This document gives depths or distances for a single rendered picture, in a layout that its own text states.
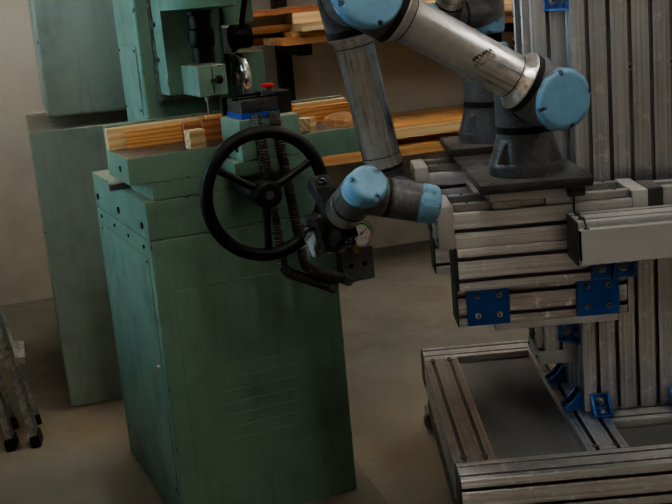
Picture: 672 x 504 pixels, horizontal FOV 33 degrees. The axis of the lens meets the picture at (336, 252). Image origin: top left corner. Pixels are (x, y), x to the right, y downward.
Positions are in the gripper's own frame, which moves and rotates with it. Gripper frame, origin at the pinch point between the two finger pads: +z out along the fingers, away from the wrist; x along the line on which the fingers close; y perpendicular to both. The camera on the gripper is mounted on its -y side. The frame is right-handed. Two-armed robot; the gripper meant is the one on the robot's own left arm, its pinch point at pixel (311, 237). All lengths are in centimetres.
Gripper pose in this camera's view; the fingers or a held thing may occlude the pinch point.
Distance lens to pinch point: 235.7
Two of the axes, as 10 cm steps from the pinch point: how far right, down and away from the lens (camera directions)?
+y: 2.7, 9.3, -2.5
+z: -3.0, 3.3, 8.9
